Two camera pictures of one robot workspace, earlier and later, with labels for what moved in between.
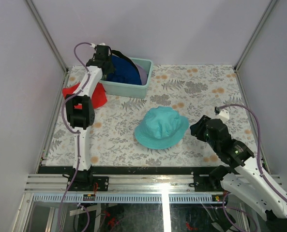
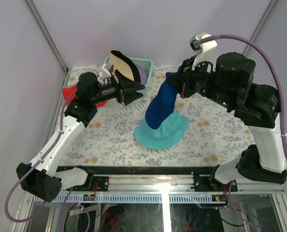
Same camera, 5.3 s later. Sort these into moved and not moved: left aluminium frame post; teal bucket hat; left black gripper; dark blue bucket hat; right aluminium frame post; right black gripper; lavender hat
Moved: dark blue bucket hat; right black gripper; left black gripper
Not moved: left aluminium frame post; right aluminium frame post; teal bucket hat; lavender hat
